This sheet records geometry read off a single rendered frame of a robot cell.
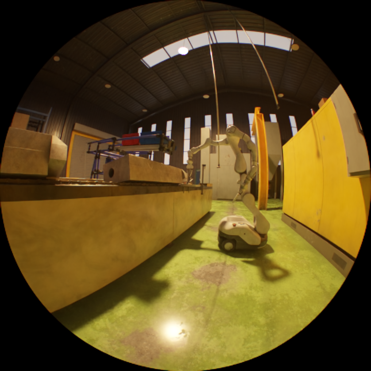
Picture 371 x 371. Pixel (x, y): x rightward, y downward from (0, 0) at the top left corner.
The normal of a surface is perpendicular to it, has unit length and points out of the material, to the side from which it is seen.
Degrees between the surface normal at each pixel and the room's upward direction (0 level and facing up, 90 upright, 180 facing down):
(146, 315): 0
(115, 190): 90
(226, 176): 90
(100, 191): 90
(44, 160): 80
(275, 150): 90
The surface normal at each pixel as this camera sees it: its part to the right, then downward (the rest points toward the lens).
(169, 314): 0.04, -1.00
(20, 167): 0.92, -0.14
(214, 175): -0.37, -0.01
